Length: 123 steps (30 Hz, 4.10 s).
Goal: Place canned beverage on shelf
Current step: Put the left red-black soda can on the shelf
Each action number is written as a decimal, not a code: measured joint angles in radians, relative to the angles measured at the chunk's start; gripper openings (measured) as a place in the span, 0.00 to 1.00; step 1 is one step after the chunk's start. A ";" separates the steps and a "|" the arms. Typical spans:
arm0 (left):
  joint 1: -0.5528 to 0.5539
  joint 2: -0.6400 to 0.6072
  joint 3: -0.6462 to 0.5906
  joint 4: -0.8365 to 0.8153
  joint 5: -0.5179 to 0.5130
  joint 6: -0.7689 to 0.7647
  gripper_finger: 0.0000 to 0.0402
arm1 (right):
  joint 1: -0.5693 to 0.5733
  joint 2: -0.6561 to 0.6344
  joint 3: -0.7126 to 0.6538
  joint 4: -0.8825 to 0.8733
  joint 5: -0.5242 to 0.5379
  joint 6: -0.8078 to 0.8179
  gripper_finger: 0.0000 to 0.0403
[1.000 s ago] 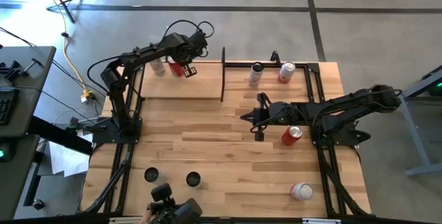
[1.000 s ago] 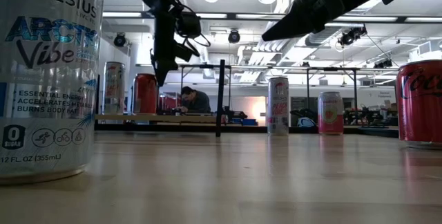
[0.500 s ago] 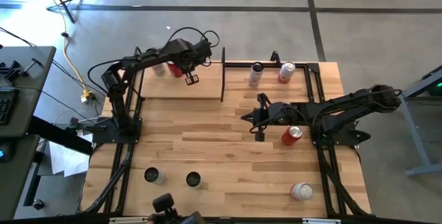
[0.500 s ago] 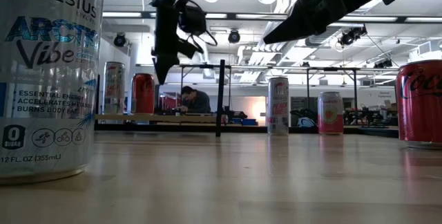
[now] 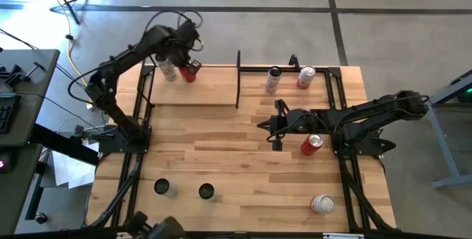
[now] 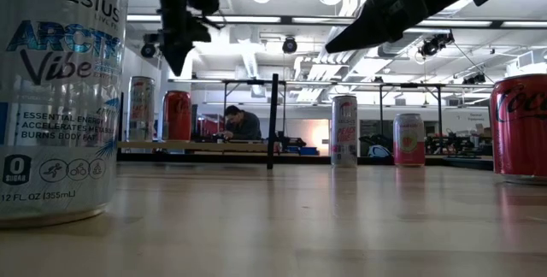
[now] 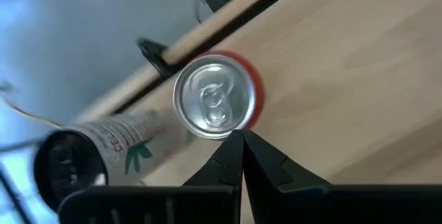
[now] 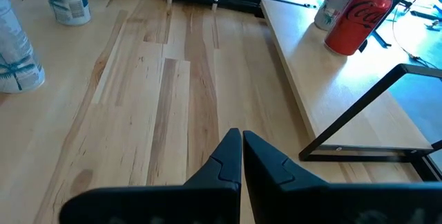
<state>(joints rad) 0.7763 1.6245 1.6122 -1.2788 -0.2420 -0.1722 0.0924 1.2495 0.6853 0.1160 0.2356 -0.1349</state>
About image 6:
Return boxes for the pink sparkling water can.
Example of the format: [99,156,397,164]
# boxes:
[393,113,426,168]

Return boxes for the person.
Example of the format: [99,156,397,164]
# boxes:
[221,104,262,142]

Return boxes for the black background device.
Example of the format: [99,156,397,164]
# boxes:
[275,130,307,150]

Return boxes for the black aluminium table frame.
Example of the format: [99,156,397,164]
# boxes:
[117,151,495,171]

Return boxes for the white Celsius Peach Vibe can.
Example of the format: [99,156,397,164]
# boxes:
[331,94,359,168]
[127,75,156,143]

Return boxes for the overhead light bar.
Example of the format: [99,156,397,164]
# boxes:
[126,14,547,30]

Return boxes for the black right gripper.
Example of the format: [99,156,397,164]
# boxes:
[324,0,442,55]

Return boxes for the small black track lamps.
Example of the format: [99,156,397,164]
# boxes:
[461,71,487,85]

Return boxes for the white and blue helmet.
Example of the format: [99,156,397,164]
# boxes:
[367,144,392,158]

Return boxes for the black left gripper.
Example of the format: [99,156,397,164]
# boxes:
[158,0,214,78]

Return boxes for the red Coca-Cola can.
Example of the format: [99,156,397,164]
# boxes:
[162,90,193,143]
[489,74,547,186]

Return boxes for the dark far-table equipment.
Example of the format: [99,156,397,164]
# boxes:
[426,129,492,158]

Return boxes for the black round hanging fixture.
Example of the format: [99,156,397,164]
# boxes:
[281,35,299,55]
[139,32,162,59]

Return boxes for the wooden shelf with black frame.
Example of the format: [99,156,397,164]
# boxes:
[117,73,279,171]

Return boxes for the black ceiling track lamp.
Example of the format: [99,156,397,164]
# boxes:
[416,31,456,59]

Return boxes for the red tool cabinet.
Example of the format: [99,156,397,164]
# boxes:
[198,114,223,137]

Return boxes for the white Celsius Arctic Vibe can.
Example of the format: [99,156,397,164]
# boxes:
[0,0,132,229]

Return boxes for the blue storage bins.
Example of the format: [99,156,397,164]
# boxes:
[285,145,320,156]

